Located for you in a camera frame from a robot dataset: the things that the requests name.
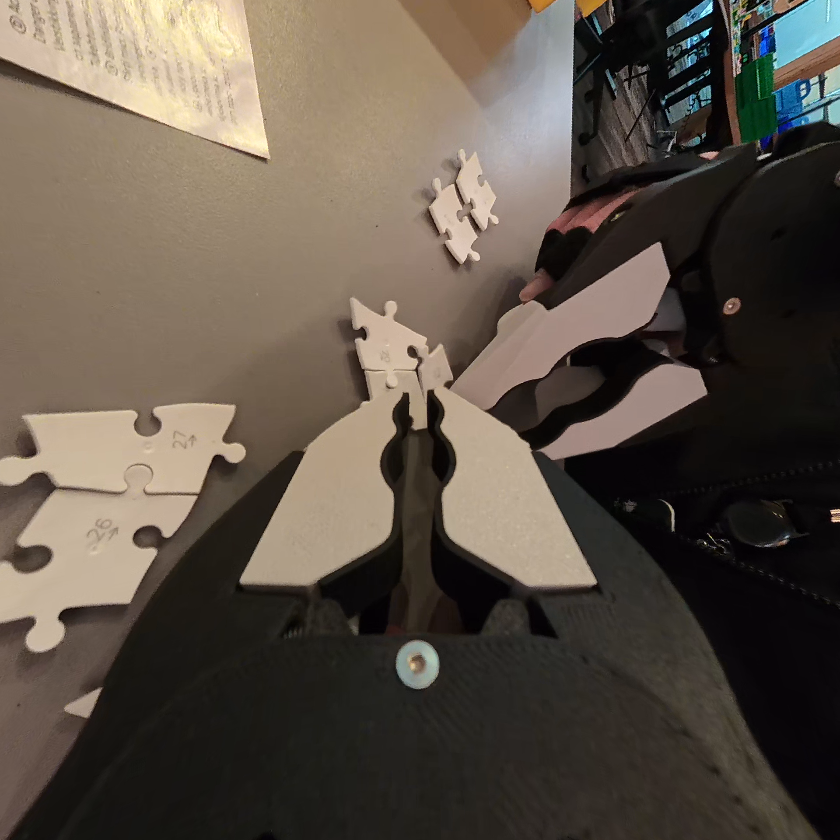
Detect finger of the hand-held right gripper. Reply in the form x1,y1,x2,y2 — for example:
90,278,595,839
451,241,673,413
489,338,710,462

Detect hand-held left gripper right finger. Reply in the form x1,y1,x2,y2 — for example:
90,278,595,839
427,387,599,636

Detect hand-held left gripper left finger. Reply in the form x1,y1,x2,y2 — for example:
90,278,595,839
238,390,411,636

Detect person's right hand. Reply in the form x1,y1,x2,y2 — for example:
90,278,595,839
518,187,634,304

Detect green plastic crates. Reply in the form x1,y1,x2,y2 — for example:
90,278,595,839
734,56,780,143

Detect black sunglasses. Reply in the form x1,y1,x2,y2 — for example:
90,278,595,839
715,497,811,549

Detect black chairs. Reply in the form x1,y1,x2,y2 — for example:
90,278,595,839
576,0,731,153

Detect black jacket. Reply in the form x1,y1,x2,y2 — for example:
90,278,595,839
564,367,840,840

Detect white instruction sheet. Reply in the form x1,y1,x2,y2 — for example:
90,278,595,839
0,0,271,160

